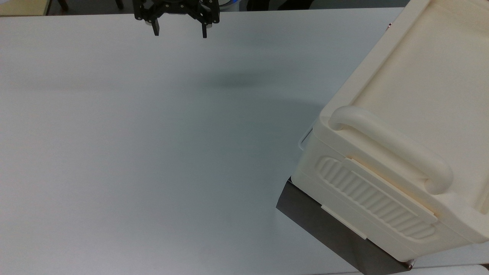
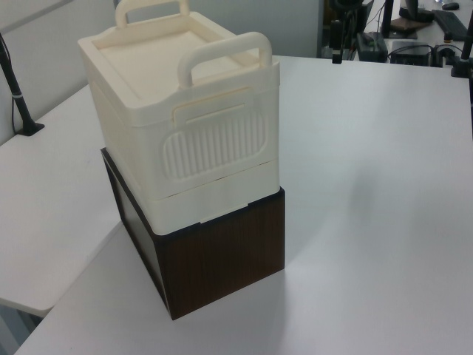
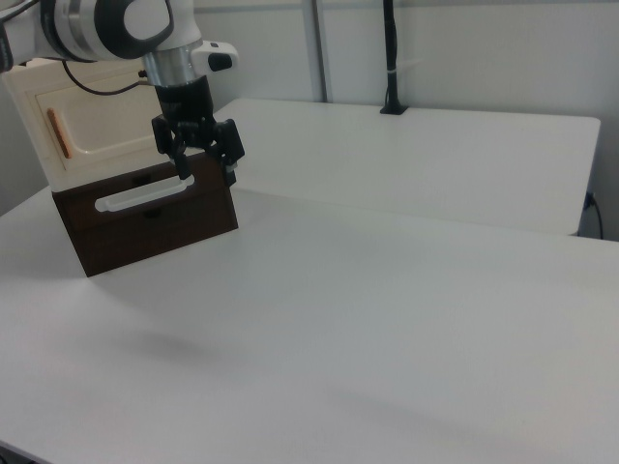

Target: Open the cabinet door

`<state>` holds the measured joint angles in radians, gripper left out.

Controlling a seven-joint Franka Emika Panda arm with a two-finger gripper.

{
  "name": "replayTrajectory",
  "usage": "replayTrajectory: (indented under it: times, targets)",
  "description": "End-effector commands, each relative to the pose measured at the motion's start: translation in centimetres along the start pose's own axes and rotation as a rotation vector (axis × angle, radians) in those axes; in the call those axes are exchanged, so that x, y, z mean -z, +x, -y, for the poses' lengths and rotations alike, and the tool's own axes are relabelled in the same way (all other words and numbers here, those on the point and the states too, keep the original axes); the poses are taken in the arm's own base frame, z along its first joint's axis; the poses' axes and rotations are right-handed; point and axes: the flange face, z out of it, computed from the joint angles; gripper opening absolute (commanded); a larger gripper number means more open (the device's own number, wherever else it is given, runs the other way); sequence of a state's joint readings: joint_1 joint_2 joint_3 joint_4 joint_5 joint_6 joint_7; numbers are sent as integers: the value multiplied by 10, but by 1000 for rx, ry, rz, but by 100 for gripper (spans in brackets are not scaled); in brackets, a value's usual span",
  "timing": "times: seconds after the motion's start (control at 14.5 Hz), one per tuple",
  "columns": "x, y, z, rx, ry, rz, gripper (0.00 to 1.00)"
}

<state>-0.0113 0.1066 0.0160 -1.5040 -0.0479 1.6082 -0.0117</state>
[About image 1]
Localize cream plastic cabinet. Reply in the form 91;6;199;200
292;0;489;264

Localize yellow wooden table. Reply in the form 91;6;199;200
0;0;52;16

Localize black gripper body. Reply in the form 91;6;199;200
151;0;199;15

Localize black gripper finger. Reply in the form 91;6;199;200
134;0;165;37
187;0;220;39

